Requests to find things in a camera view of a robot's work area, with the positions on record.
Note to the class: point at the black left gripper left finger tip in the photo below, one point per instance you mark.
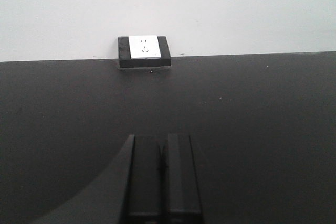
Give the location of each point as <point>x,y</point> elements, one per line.
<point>144,203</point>

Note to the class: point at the black white power socket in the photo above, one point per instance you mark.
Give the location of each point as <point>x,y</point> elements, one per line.
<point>145,51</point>

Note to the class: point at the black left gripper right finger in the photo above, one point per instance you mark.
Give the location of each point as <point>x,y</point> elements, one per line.
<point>180,190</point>

